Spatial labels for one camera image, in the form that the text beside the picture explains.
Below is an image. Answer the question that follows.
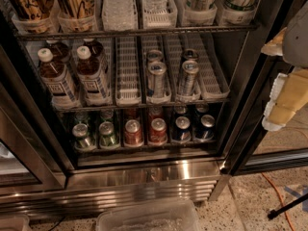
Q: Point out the clear plastic bin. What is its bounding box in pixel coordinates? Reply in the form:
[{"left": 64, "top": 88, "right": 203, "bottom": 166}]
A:
[{"left": 95, "top": 198, "right": 201, "bottom": 231}]

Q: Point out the red soda can front right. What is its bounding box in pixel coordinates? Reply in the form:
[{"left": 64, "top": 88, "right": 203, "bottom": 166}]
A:
[{"left": 149, "top": 118, "right": 167, "bottom": 143}]

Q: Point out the silver tall can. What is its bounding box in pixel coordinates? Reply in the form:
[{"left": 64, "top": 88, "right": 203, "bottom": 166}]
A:
[
  {"left": 177, "top": 60, "right": 199, "bottom": 96},
  {"left": 146, "top": 49, "right": 163, "bottom": 63},
  {"left": 147, "top": 61, "right": 167, "bottom": 98},
  {"left": 181, "top": 48, "right": 199, "bottom": 62}
]

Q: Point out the silver tall can front left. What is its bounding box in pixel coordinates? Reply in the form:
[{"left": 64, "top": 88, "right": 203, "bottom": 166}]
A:
[{"left": 147, "top": 61, "right": 167, "bottom": 98}]

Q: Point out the fridge glass door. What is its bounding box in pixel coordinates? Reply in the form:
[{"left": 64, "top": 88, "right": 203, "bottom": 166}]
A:
[{"left": 222, "top": 57, "right": 308, "bottom": 176}]

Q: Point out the black tripod leg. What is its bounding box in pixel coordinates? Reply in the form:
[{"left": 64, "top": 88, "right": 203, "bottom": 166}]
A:
[{"left": 268, "top": 193, "right": 308, "bottom": 219}]

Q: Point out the empty white tray right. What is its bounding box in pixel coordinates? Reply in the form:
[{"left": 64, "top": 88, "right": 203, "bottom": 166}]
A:
[{"left": 188, "top": 33, "right": 230, "bottom": 100}]

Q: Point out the blue soda can front right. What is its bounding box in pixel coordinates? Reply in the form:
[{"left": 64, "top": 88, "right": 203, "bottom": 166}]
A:
[{"left": 195, "top": 115, "right": 215, "bottom": 141}]

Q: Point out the orange cable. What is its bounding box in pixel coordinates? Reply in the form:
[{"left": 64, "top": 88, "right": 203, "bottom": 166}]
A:
[{"left": 261, "top": 172, "right": 295, "bottom": 231}]

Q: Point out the brown tea can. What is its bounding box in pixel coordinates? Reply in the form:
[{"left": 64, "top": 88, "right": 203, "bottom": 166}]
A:
[
  {"left": 52, "top": 0, "right": 96, "bottom": 19},
  {"left": 1, "top": 0, "right": 56, "bottom": 21}
]

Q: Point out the brown tea can far left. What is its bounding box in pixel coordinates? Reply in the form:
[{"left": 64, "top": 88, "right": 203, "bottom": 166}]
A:
[{"left": 1, "top": 0, "right": 56, "bottom": 21}]

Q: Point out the tea bottle back right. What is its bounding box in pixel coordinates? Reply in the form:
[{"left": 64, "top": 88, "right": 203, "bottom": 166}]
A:
[{"left": 84, "top": 38, "right": 108, "bottom": 70}]

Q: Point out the silver tall can front right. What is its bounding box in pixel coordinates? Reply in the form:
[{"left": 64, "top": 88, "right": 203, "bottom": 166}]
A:
[{"left": 177, "top": 60, "right": 199, "bottom": 96}]

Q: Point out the red soda can front left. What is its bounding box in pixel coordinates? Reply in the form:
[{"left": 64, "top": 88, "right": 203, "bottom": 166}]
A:
[{"left": 124, "top": 119, "right": 143, "bottom": 145}]

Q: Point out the blue soda can front left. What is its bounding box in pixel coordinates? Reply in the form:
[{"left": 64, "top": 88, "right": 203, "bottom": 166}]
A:
[{"left": 172, "top": 116, "right": 191, "bottom": 142}]

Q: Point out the silver tall can back left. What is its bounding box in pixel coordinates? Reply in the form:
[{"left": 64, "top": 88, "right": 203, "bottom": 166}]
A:
[{"left": 146, "top": 49, "right": 163, "bottom": 63}]

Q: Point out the tea bottle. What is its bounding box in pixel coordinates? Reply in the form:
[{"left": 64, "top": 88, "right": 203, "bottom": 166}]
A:
[
  {"left": 46, "top": 40, "right": 71, "bottom": 63},
  {"left": 84, "top": 38, "right": 108, "bottom": 70},
  {"left": 38, "top": 48, "right": 79, "bottom": 109},
  {"left": 77, "top": 46, "right": 109, "bottom": 106}
]

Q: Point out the green soda can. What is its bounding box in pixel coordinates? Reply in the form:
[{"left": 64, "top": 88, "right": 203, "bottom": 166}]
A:
[
  {"left": 99, "top": 121, "right": 118, "bottom": 147},
  {"left": 72, "top": 123, "right": 95, "bottom": 151}
]

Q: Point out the tea bottle front right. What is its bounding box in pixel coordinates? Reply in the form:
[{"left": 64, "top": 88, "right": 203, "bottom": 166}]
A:
[{"left": 77, "top": 46, "right": 109, "bottom": 106}]

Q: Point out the clear plastic bin corner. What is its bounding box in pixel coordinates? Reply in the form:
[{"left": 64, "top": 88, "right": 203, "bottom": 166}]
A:
[{"left": 0, "top": 215, "right": 32, "bottom": 231}]

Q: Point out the green soda can front left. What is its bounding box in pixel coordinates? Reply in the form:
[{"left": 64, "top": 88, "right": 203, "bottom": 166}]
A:
[{"left": 72, "top": 123, "right": 95, "bottom": 151}]

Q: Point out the blue soda can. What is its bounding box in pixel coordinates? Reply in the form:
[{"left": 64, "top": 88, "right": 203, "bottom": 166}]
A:
[
  {"left": 172, "top": 116, "right": 191, "bottom": 142},
  {"left": 195, "top": 115, "right": 215, "bottom": 141}
]

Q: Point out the empty white shelf tray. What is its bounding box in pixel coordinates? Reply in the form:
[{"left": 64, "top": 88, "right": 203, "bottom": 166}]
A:
[{"left": 115, "top": 37, "right": 141, "bottom": 106}]

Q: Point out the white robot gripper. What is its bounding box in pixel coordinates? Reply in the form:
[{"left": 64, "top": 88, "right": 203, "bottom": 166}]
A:
[{"left": 261, "top": 1, "right": 308, "bottom": 132}]

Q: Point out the red soda can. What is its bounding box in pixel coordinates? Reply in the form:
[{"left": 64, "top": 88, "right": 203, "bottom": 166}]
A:
[
  {"left": 149, "top": 118, "right": 167, "bottom": 143},
  {"left": 124, "top": 119, "right": 143, "bottom": 145}
]

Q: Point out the tea bottle front left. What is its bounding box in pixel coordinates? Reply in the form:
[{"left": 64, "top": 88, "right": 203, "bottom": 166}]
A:
[{"left": 38, "top": 48, "right": 79, "bottom": 109}]

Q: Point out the tea bottle back left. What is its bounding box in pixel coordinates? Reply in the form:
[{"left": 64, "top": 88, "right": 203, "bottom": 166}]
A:
[{"left": 46, "top": 40, "right": 71, "bottom": 63}]

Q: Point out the green soda can front right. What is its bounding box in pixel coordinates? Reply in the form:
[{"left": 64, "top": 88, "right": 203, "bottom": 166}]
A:
[{"left": 99, "top": 121, "right": 118, "bottom": 147}]

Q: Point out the stainless steel fridge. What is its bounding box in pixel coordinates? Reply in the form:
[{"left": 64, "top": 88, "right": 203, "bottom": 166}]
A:
[{"left": 0, "top": 0, "right": 306, "bottom": 219}]

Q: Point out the silver tall can back right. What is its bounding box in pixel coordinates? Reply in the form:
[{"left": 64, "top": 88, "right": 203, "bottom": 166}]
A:
[{"left": 181, "top": 48, "right": 199, "bottom": 62}]

